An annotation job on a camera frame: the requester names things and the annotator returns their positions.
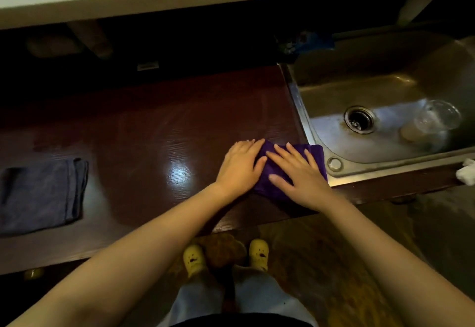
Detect yellow right slipper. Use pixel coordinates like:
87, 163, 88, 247
248, 238, 270, 272

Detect black shirt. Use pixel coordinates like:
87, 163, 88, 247
181, 313, 313, 327

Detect person's right hand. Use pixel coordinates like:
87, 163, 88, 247
266, 143, 333, 213

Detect blue object behind sink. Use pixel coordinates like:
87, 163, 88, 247
278, 31, 335, 55

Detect person's left forearm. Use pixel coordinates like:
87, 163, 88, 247
7, 184, 238, 327

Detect yellow left slipper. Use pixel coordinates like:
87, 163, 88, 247
183, 244, 208, 279

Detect stainless steel sink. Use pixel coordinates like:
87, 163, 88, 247
278, 29, 475, 189

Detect person's right forearm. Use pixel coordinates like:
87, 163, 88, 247
317, 199, 475, 327

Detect folded blue-grey towel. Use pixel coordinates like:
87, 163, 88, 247
0, 158, 89, 237

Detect light grey trousers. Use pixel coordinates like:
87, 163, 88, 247
158, 264, 320, 327

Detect clear plastic cup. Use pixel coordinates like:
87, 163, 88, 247
399, 99, 462, 144

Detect yellow slipper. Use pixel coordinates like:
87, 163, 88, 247
183, 244, 208, 279
248, 238, 270, 272

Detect white crumpled cloth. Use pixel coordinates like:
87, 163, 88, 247
456, 158, 475, 186

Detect round metal sink drain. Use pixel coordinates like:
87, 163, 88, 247
344, 106, 376, 134

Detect purple cleaning cloth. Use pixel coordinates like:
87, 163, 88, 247
253, 139, 328, 202

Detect person's left hand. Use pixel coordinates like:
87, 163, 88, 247
215, 139, 268, 200

